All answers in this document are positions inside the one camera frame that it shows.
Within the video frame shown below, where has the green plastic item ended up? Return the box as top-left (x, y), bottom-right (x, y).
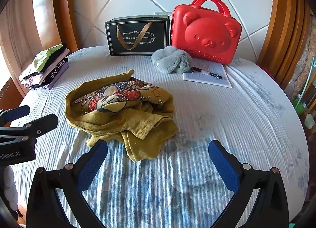
top-left (293, 103), bottom-right (307, 115)

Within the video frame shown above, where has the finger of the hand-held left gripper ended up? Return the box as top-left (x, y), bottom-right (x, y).
top-left (0, 106), bottom-right (30, 128)
top-left (0, 114), bottom-right (59, 147)

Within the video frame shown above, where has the mustard sweater with rhinestone print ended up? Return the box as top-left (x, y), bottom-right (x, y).
top-left (65, 69), bottom-right (179, 162)

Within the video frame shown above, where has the wooden bed frame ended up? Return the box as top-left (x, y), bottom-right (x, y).
top-left (0, 0), bottom-right (313, 110)

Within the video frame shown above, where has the white card with pen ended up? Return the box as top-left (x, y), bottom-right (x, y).
top-left (183, 57), bottom-right (233, 88)

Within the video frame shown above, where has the plain black folded garment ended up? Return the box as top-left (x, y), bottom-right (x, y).
top-left (48, 43), bottom-right (68, 57)

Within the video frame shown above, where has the black pen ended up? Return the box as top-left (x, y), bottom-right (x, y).
top-left (192, 66), bottom-right (223, 80)

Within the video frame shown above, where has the person's left forearm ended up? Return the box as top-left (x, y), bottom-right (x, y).
top-left (0, 166), bottom-right (20, 220)

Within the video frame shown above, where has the black folded garment white lettering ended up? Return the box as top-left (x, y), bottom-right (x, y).
top-left (35, 57), bottom-right (69, 86)

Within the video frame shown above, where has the lilac folded garment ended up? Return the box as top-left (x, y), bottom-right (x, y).
top-left (21, 65), bottom-right (69, 91)

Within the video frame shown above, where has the stack of folded clothes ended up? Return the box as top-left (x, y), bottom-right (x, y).
top-left (19, 47), bottom-right (63, 81)
top-left (37, 48), bottom-right (71, 73)

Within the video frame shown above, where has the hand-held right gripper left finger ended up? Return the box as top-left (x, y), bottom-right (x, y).
top-left (26, 139), bottom-right (108, 228)

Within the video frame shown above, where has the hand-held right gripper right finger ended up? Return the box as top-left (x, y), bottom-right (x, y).
top-left (208, 140), bottom-right (289, 228)

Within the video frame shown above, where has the red bear-face suitcase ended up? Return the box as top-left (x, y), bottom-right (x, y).
top-left (170, 0), bottom-right (243, 65)

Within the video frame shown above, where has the grey plush toy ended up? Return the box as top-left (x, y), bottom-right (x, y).
top-left (151, 46), bottom-right (196, 74)

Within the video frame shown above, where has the black gift bag gold handle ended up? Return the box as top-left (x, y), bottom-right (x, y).
top-left (105, 15), bottom-right (171, 57)

